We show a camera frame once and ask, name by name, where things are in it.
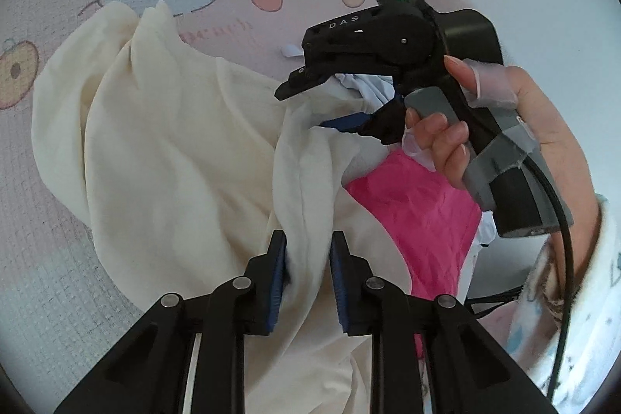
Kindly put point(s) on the person's right hand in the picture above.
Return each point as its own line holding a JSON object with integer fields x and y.
{"x": 533, "y": 103}

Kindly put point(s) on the person's right forearm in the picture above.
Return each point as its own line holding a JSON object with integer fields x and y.
{"x": 572, "y": 181}

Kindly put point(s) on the cream and pink shirt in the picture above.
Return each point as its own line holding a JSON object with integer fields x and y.
{"x": 170, "y": 142}

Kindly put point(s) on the pink printed blanket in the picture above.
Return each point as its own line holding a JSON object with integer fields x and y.
{"x": 73, "y": 273}

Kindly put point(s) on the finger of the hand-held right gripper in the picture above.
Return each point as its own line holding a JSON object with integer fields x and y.
{"x": 303, "y": 79}
{"x": 383, "y": 123}

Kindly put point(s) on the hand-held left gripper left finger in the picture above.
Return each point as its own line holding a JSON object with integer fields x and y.
{"x": 279, "y": 283}

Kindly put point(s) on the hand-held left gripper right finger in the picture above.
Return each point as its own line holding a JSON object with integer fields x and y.
{"x": 338, "y": 283}

